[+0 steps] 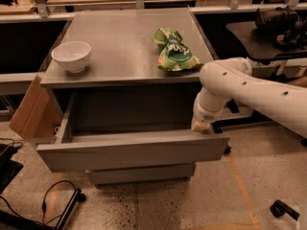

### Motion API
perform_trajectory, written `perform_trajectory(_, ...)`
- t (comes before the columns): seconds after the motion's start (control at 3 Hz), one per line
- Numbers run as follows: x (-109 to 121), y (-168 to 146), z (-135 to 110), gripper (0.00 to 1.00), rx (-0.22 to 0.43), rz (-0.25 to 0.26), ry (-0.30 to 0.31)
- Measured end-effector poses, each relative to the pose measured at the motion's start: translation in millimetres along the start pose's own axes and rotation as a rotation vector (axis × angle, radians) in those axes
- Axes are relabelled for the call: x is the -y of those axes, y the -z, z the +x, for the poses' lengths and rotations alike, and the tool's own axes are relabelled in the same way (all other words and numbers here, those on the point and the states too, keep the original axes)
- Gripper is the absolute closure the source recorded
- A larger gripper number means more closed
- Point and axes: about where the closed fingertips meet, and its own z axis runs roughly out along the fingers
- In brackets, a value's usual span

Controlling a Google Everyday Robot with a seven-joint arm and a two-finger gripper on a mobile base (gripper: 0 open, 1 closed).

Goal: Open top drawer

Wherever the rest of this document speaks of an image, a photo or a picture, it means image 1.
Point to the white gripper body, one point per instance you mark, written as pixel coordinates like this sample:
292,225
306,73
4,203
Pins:
204,116

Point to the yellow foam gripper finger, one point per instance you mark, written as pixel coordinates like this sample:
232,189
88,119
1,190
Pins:
199,126

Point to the grey top drawer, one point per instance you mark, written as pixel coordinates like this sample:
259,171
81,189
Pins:
114,130

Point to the grey drawer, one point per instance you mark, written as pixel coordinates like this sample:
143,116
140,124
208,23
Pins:
114,130
151,173

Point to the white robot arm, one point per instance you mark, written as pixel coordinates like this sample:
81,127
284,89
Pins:
232,79

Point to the grey bottom drawer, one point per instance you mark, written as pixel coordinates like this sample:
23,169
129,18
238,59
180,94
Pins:
151,173

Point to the grey drawer cabinet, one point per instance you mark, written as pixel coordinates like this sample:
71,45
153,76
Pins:
124,55

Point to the green snack bag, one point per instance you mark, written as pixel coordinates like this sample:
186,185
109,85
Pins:
174,55

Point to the black bag on chair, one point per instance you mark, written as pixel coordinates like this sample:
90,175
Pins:
285,24

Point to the black chair caster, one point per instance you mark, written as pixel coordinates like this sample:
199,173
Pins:
279,209

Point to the white bowl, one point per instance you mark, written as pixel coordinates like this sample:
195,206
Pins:
72,56

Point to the cardboard box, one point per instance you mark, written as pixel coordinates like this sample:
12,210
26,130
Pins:
37,116

